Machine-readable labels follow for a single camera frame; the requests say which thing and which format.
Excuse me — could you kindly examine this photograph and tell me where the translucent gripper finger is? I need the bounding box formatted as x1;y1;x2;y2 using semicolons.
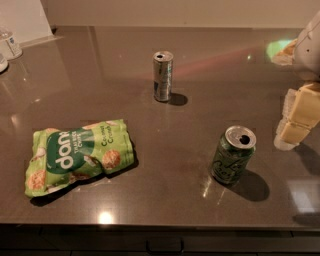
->
274;89;296;151

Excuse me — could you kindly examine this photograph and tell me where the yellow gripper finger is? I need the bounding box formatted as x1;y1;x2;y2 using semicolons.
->
281;83;320;145

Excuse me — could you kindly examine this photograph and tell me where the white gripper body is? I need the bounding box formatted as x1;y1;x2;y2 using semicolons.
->
293;11;320;81

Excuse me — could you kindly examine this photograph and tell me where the green soda can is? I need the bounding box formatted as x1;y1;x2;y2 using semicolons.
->
211;125;256;185

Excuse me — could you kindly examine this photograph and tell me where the silver redbull can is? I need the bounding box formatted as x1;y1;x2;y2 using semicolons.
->
153;51;173;102

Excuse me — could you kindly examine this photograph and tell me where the green rice chips bag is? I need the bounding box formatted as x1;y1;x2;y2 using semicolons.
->
25;119;135;198

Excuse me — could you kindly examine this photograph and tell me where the black drawer handle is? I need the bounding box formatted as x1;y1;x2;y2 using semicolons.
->
145;237;184;256

